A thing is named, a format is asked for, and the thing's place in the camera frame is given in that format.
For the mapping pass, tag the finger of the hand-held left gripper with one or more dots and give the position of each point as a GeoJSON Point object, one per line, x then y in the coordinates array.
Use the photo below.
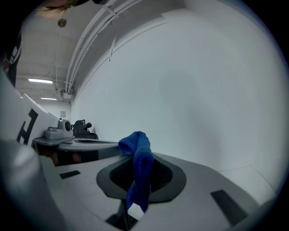
{"type": "Point", "coordinates": [90, 147]}
{"type": "Point", "coordinates": [110, 142]}

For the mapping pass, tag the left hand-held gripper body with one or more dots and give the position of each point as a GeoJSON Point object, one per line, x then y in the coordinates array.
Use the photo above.
{"type": "Point", "coordinates": [38, 124]}

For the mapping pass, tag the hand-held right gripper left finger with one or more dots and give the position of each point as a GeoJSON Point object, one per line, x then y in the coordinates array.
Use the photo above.
{"type": "Point", "coordinates": [90, 180]}

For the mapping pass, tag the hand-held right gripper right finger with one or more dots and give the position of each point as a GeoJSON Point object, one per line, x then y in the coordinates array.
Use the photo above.
{"type": "Point", "coordinates": [198, 191]}

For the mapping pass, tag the blue cloth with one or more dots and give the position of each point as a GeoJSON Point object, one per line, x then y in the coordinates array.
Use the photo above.
{"type": "Point", "coordinates": [142, 158]}

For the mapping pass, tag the person's left hand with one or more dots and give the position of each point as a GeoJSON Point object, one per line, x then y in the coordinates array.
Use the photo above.
{"type": "Point", "coordinates": [77, 158]}

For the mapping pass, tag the black office chair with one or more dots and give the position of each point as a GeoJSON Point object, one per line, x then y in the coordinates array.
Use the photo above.
{"type": "Point", "coordinates": [81, 128]}

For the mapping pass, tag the long ceiling light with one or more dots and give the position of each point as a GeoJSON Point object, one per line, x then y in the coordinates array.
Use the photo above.
{"type": "Point", "coordinates": [40, 80]}
{"type": "Point", "coordinates": [48, 98]}

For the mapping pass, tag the white ceiling unit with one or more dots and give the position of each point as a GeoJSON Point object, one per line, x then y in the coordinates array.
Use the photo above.
{"type": "Point", "coordinates": [66, 93]}

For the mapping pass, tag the white ceiling pipes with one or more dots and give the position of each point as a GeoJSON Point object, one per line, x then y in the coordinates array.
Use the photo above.
{"type": "Point", "coordinates": [90, 36]}

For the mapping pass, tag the round ceiling fixture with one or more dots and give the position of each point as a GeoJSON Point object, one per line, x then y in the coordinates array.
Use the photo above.
{"type": "Point", "coordinates": [62, 22]}

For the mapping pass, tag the white wall sign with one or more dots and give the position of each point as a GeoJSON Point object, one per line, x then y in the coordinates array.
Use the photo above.
{"type": "Point", "coordinates": [63, 114]}

